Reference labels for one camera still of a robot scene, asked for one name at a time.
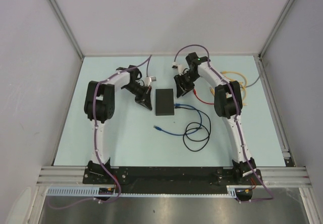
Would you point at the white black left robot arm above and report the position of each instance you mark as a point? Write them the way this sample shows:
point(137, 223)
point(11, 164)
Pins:
point(100, 103)

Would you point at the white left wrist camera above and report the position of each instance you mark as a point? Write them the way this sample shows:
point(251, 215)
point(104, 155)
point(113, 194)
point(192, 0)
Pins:
point(148, 80)

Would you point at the aluminium frame rail front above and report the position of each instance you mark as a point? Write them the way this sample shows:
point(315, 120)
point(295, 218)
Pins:
point(273, 177)

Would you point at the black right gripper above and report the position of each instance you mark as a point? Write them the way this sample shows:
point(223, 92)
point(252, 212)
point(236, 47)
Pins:
point(182, 89)

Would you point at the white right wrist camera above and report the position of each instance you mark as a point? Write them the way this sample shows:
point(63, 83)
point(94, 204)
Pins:
point(179, 67)

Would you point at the aluminium frame post right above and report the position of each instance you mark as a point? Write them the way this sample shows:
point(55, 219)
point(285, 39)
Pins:
point(281, 18)

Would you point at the black network switch box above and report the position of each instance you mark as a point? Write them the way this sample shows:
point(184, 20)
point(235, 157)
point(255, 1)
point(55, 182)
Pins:
point(164, 102)

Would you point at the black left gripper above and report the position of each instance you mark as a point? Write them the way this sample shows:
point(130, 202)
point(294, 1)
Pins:
point(144, 99)

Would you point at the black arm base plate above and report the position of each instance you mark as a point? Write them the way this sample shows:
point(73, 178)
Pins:
point(159, 180)

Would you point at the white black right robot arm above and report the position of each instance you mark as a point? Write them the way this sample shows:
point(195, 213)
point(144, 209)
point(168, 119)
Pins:
point(227, 105)

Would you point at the aluminium frame post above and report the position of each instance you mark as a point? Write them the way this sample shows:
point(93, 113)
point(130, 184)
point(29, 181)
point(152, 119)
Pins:
point(281, 18)
point(54, 5)

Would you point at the grey slotted cable duct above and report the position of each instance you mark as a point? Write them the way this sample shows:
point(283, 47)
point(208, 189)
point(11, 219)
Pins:
point(98, 192)

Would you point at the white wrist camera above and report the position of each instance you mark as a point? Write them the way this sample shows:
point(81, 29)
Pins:
point(179, 67)
point(148, 80)

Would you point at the aluminium frame post left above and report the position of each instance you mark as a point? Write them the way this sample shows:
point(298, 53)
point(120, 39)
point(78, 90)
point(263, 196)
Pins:
point(54, 5)

